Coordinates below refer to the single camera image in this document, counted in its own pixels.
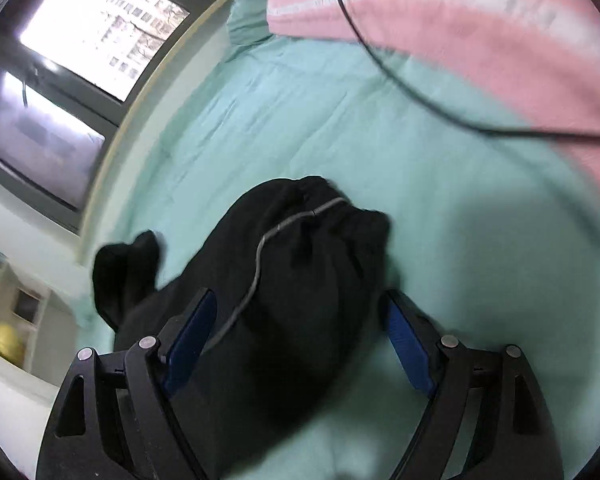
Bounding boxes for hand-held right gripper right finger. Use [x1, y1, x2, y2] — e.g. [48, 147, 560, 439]
[384, 289, 564, 480]

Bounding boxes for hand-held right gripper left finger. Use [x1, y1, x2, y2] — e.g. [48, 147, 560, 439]
[35, 287, 218, 480]

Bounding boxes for black pants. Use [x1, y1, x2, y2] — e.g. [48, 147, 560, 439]
[92, 175, 392, 480]

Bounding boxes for white shelf unit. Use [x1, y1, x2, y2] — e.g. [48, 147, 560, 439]
[0, 260, 76, 376]

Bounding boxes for yellow ball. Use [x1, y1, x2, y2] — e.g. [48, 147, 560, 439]
[0, 322, 23, 361]

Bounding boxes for teal bed sheet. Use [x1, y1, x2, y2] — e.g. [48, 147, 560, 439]
[75, 0, 596, 480]

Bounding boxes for pink blanket with white stripe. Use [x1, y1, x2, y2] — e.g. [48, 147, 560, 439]
[267, 0, 600, 211]

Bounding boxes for dark framed window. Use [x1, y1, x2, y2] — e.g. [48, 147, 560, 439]
[0, 0, 221, 233]

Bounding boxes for teal pillow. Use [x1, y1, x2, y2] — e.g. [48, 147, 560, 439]
[227, 0, 291, 46]

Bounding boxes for black cable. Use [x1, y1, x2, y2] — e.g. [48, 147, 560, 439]
[328, 0, 600, 141]

